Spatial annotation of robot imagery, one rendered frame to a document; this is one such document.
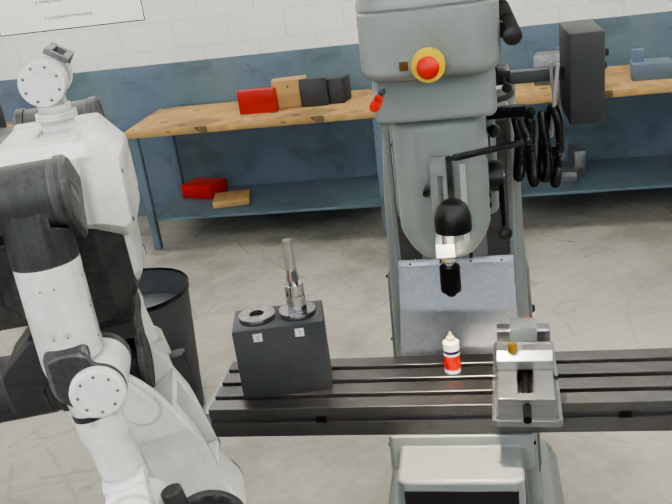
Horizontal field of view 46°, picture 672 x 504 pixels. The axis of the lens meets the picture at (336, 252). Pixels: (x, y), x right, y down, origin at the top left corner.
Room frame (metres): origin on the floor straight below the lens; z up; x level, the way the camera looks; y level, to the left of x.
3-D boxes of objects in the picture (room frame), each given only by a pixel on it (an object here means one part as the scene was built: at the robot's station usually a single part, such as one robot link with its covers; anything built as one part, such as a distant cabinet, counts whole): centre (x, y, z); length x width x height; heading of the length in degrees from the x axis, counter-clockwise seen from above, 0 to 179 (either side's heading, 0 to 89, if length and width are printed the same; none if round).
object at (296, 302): (1.75, 0.11, 1.19); 0.05 x 0.05 x 0.06
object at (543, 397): (1.60, -0.40, 1.02); 0.35 x 0.15 x 0.11; 167
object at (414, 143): (1.67, -0.25, 1.47); 0.21 x 0.19 x 0.32; 79
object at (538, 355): (1.58, -0.39, 1.06); 0.12 x 0.06 x 0.04; 77
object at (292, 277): (1.75, 0.11, 1.29); 0.03 x 0.03 x 0.11
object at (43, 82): (1.25, 0.40, 1.84); 0.10 x 0.07 x 0.09; 7
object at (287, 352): (1.75, 0.16, 1.07); 0.22 x 0.12 x 0.20; 90
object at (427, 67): (1.41, -0.20, 1.76); 0.04 x 0.03 x 0.04; 79
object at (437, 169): (1.56, -0.23, 1.45); 0.04 x 0.04 x 0.21; 79
